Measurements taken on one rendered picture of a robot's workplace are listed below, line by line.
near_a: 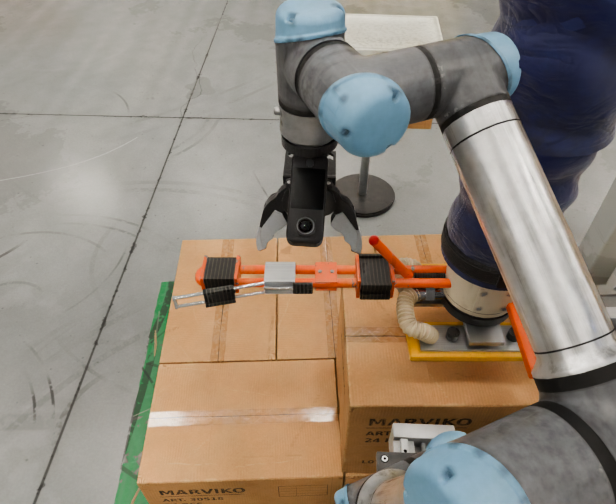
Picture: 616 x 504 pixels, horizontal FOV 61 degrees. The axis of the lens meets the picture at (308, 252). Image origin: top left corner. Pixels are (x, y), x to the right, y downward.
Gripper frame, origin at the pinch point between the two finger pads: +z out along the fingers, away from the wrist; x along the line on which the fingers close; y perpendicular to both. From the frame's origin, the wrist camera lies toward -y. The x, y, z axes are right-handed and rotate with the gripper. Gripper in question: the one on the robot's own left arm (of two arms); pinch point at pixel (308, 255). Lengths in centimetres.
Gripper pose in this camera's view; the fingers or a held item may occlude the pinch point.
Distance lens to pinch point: 78.3
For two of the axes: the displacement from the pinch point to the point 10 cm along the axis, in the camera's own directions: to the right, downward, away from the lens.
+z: 0.0, 7.0, 7.2
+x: -10.0, -0.3, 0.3
